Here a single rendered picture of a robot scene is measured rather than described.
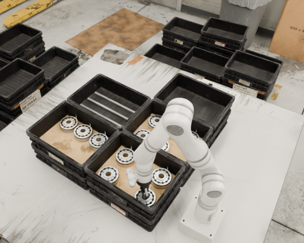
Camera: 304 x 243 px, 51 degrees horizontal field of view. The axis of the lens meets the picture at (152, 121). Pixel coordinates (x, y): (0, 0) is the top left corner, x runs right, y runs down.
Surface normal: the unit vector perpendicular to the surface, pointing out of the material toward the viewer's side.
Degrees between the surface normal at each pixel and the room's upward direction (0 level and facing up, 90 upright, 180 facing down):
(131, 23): 1
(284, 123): 0
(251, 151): 0
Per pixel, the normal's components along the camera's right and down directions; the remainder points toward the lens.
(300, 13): -0.48, 0.48
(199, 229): 0.01, -0.66
